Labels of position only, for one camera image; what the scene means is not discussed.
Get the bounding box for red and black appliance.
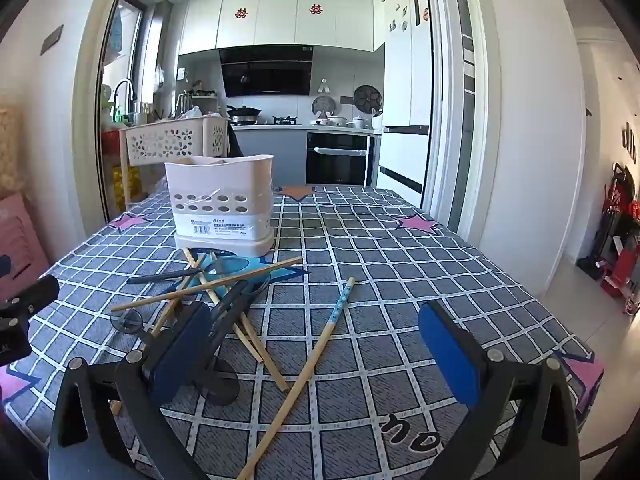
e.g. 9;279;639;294
575;162;640;317

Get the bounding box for plain wooden chopstick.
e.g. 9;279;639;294
182;247;290;392
111;254;207;416
111;257;303;312
210;254;265;364

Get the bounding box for white perforated basket cart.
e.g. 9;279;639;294
120;116;228;208

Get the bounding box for white refrigerator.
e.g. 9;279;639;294
377;0;433;208

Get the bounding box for kitchen sliding door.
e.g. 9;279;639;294
431;0;493;233

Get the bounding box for white plastic utensil holder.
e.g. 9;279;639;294
165;155;276;254

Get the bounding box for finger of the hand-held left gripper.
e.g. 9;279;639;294
0;276;60;318

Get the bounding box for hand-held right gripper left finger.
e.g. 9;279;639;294
47;302;213;480

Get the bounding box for blue patterned wooden chopstick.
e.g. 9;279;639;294
236;277;357;480

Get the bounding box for black built-in oven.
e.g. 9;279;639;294
306;131;369;186

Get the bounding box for pink chair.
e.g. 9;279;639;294
0;192;52;293

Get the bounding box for dark wall hooks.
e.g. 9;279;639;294
620;122;640;163

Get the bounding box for grey checked star tablecloth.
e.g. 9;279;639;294
0;185;606;480

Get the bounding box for grey wall switch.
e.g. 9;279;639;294
41;25;65;55

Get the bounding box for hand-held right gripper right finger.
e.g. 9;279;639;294
419;302;581;480

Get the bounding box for red container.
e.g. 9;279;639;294
102;130;126;167

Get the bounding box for curved kitchen faucet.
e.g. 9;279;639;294
113;78;137;118

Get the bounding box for black range hood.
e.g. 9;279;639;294
218;46;315;97

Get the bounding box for black chair back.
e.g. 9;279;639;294
226;120;247;159

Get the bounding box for yellow bottles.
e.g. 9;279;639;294
112;165;143;212

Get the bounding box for black wok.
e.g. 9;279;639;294
227;105;262;125

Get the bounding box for white upper kitchen cabinets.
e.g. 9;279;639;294
178;0;376;56

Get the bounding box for cream knitted cushion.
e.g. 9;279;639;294
0;105;27;198

